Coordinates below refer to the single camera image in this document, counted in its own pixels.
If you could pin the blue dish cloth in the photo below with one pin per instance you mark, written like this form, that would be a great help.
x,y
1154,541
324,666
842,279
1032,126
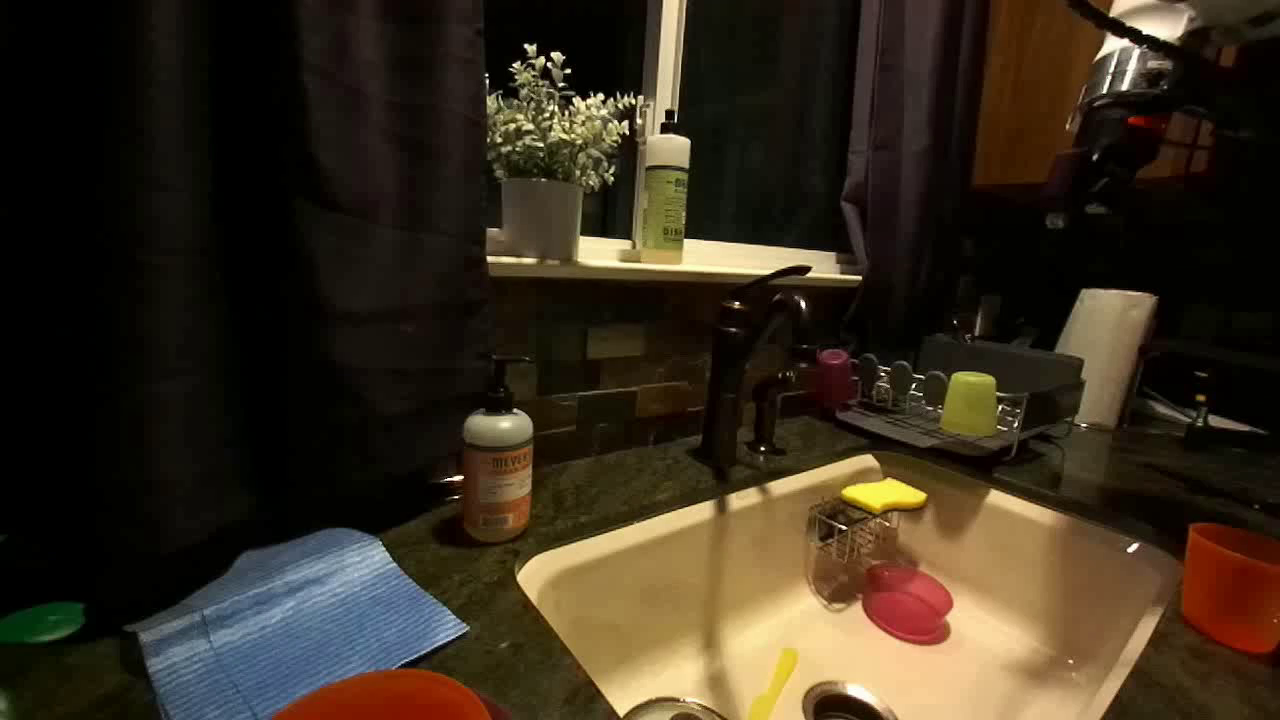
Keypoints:
x,y
293,623

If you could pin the potted plant white pot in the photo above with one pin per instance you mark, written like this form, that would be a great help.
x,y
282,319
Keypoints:
x,y
544,145

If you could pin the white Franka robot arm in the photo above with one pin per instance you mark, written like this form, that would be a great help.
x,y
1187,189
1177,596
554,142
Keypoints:
x,y
1173,43

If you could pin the white kitchen sink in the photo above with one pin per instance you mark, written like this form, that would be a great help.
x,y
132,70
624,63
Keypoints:
x,y
692,600

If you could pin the yellow plastic utensil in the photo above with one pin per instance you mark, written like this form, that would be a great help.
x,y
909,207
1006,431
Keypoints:
x,y
773,683

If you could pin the purple window curtain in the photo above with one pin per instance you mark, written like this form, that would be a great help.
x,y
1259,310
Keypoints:
x,y
914,145

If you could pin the green plastic lid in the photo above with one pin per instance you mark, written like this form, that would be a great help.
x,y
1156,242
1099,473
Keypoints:
x,y
40,623

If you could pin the yellow sponge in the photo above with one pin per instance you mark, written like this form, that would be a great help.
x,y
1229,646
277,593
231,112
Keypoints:
x,y
881,492

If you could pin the orange plastic bowl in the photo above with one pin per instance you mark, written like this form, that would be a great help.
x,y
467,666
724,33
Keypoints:
x,y
387,699

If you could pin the pink plastic cup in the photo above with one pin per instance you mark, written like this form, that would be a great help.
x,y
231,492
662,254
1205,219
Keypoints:
x,y
835,379

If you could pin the wooden wall cabinet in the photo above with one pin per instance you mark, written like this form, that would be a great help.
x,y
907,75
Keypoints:
x,y
1032,84

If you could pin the metal sink drain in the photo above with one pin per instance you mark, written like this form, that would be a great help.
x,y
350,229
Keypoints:
x,y
844,703

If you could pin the green dish soap bottle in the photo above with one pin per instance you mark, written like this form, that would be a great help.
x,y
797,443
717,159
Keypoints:
x,y
662,187

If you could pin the dark bronze faucet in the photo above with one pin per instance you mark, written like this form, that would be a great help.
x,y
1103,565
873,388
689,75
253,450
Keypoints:
x,y
744,361

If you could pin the green plastic cup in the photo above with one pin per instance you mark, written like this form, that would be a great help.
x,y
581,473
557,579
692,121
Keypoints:
x,y
971,406

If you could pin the orange label soap dispenser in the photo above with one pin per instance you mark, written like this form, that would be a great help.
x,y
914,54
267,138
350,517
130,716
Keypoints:
x,y
498,466

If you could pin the orange plastic cup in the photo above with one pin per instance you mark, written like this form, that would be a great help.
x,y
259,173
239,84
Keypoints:
x,y
1234,587

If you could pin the pink silicone scrubber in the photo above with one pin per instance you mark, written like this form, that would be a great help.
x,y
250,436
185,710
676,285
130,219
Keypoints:
x,y
907,600

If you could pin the white window sill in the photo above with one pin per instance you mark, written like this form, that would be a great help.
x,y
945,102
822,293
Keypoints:
x,y
722,257

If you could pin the grey dish drying rack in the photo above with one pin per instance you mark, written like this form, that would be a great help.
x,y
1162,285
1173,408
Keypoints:
x,y
1032,372

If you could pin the white paper towel roll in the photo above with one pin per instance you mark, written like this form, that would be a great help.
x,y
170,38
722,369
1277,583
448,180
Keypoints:
x,y
1108,353

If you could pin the dark window curtain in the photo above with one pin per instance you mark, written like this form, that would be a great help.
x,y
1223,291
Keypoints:
x,y
240,267

